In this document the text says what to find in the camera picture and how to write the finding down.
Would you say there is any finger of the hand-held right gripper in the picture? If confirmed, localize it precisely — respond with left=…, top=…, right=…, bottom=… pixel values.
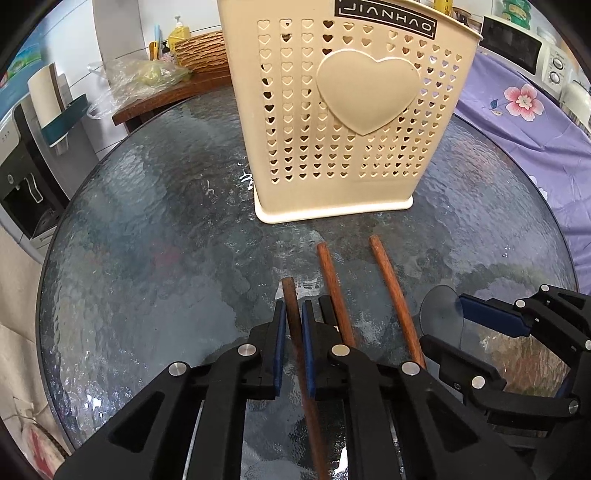
left=457, top=285, right=591, bottom=352
left=420, top=335, right=583, bottom=418

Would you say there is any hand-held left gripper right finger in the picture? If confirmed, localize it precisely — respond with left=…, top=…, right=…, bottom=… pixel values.
left=301, top=295, right=536, bottom=480

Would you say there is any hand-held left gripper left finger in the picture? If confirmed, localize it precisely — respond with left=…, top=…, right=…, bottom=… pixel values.
left=55, top=300, right=287, bottom=480

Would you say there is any red wooden chopstick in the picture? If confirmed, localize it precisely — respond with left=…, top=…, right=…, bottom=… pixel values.
left=316, top=241, right=357, bottom=348
left=368, top=234, right=426, bottom=370
left=281, top=277, right=331, bottom=480

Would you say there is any clear plastic spoon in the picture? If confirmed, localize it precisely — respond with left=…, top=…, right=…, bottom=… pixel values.
left=419, top=285, right=465, bottom=352

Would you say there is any beige plastic utensil holder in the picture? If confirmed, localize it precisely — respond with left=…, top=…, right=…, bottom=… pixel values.
left=217, top=0, right=485, bottom=225

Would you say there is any purple floral cloth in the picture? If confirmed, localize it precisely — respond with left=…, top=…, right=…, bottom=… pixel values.
left=455, top=46, right=591, bottom=296

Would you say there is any white kettle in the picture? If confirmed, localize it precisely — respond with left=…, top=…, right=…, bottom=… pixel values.
left=558, top=80, right=591, bottom=125

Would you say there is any pink patterned cloth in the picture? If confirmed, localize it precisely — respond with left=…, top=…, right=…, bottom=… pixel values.
left=18, top=420, right=70, bottom=472

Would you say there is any beige cloth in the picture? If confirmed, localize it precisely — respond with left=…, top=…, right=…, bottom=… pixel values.
left=0, top=222, right=79, bottom=462

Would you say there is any white microwave oven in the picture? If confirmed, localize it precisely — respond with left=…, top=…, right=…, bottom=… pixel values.
left=480, top=14, right=571, bottom=88

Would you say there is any wooden counter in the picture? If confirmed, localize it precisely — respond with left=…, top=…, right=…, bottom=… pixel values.
left=112, top=69, right=234, bottom=134

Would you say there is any water dispenser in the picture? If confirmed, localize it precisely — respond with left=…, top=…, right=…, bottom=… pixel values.
left=0, top=99, right=70, bottom=252

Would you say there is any stack of green bowls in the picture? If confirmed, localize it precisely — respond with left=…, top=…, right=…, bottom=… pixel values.
left=501, top=0, right=532, bottom=24

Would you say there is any woven-pattern basin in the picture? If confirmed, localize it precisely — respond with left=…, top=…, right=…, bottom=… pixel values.
left=174, top=30, right=229, bottom=72

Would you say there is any clear plastic bag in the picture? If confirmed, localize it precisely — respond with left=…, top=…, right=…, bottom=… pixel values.
left=85, top=58, right=192, bottom=118

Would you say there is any yellow soap pump bottle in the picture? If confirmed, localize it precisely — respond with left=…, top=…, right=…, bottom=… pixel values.
left=167, top=15, right=191, bottom=51

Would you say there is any teal wall holder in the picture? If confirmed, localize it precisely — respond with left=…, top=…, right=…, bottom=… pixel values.
left=39, top=93, right=90, bottom=148

